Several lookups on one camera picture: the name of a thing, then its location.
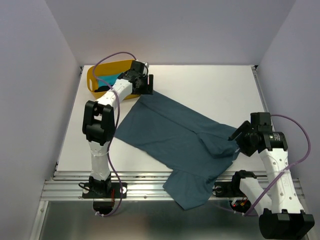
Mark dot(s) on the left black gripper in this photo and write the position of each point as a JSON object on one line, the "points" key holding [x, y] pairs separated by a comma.
{"points": [[148, 88]]}

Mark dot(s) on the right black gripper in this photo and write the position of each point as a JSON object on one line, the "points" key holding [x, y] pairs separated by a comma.
{"points": [[246, 149]]}

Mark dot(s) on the dark blue-grey t shirt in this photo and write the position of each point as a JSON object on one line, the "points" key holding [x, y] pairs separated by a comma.
{"points": [[196, 148]]}

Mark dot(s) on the yellow plastic basket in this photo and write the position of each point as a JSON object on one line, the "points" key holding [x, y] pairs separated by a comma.
{"points": [[105, 69]]}

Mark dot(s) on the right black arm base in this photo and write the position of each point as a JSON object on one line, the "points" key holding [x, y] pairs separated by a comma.
{"points": [[231, 189]]}

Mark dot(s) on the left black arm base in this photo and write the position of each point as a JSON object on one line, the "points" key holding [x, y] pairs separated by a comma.
{"points": [[103, 189]]}

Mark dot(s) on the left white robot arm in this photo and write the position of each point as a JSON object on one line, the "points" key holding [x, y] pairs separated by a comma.
{"points": [[99, 121]]}

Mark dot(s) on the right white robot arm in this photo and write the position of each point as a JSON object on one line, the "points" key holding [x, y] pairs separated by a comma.
{"points": [[281, 214]]}

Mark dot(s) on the rolled teal t shirt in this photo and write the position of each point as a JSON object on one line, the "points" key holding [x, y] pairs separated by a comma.
{"points": [[107, 79]]}

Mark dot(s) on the rolled black t shirt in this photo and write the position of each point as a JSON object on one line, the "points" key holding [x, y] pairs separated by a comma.
{"points": [[103, 88]]}

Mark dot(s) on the aluminium right side rail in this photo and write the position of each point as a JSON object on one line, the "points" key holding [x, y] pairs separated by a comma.
{"points": [[259, 88]]}

